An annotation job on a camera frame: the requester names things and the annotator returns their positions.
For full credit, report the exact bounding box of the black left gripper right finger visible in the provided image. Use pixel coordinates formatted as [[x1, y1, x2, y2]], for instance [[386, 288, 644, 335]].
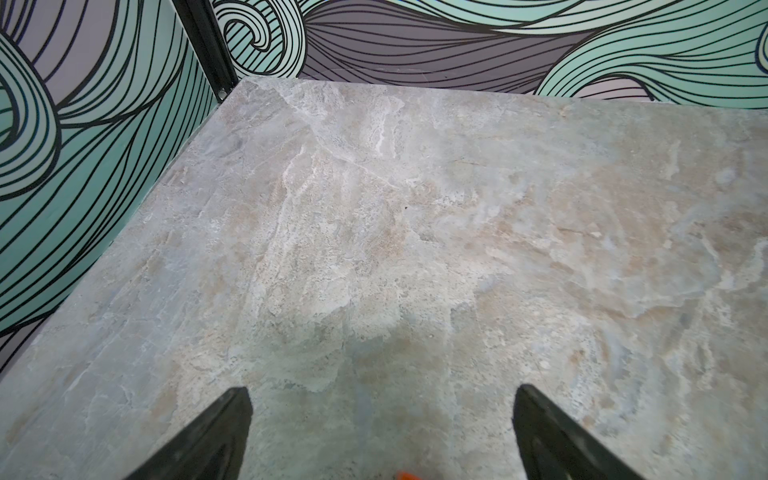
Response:
[[512, 384, 642, 480]]

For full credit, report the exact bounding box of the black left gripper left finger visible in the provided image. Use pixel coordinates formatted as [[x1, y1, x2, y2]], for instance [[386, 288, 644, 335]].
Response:
[[127, 386, 253, 480]]

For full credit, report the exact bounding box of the black corner frame post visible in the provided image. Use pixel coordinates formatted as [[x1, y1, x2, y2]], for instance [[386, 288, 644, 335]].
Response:
[[172, 0, 239, 103]]

